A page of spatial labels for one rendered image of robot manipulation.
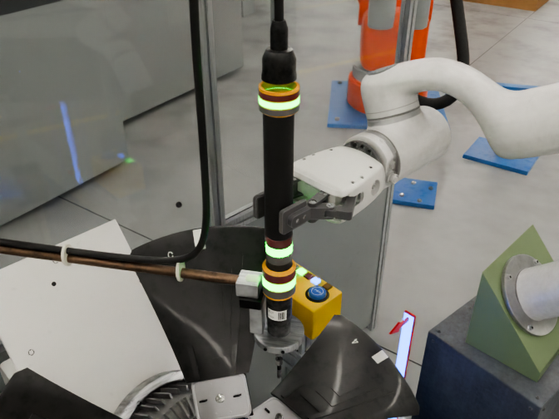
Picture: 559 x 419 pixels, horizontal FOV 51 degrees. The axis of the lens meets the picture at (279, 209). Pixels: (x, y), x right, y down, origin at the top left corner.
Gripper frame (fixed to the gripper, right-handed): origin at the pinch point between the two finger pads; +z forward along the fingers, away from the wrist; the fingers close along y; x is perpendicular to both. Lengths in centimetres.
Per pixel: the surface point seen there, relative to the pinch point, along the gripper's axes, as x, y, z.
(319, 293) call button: -50, 24, -36
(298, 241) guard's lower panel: -81, 70, -77
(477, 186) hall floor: -157, 103, -282
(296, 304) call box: -52, 26, -31
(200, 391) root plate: -33.6, 8.6, 8.1
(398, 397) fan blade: -44.2, -8.7, -20.6
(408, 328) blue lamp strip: -43, -1, -34
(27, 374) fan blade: -16.0, 12.4, 29.4
